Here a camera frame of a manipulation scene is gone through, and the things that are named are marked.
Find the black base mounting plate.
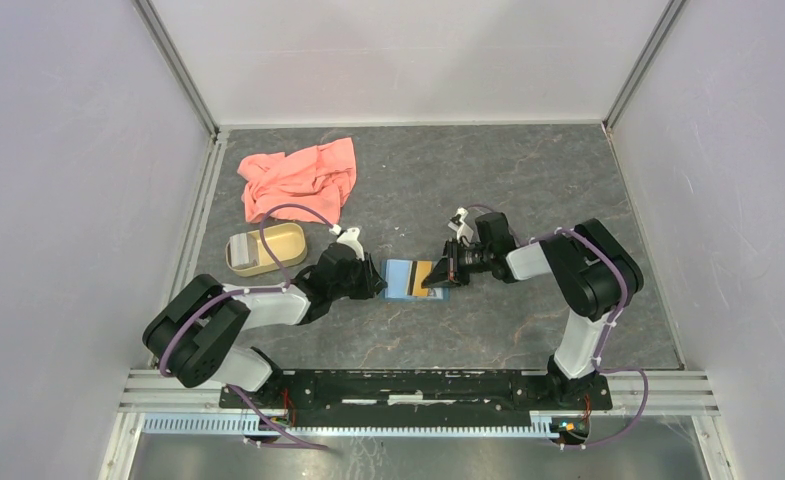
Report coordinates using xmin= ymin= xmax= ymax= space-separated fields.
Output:
xmin=219 ymin=369 xmax=613 ymax=428

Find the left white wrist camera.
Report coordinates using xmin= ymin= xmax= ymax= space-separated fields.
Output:
xmin=329 ymin=224 xmax=365 ymax=260

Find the gold oval tray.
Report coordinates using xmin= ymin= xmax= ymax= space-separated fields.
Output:
xmin=225 ymin=223 xmax=307 ymax=277

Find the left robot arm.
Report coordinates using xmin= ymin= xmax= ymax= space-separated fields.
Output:
xmin=142 ymin=243 xmax=386 ymax=408

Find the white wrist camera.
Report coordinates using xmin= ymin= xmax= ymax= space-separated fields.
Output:
xmin=329 ymin=224 xmax=365 ymax=260
xmin=447 ymin=207 xmax=474 ymax=243

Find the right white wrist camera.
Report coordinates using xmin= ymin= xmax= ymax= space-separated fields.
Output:
xmin=447 ymin=207 xmax=474 ymax=243

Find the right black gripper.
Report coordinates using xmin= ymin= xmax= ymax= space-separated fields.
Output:
xmin=421 ymin=238 xmax=492 ymax=289

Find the blue card holder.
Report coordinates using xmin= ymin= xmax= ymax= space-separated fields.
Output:
xmin=381 ymin=259 xmax=450 ymax=302

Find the gold credit card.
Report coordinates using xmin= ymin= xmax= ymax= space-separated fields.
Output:
xmin=408 ymin=260 xmax=434 ymax=298

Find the silver card in tray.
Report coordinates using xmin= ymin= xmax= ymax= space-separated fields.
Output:
xmin=227 ymin=232 xmax=259 ymax=270

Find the pink crumpled cloth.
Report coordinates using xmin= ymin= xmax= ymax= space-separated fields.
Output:
xmin=237 ymin=138 xmax=357 ymax=224

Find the aluminium frame rail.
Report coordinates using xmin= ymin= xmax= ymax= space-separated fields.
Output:
xmin=100 ymin=369 xmax=735 ymax=479

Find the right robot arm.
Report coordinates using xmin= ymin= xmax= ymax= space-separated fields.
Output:
xmin=422 ymin=208 xmax=644 ymax=408

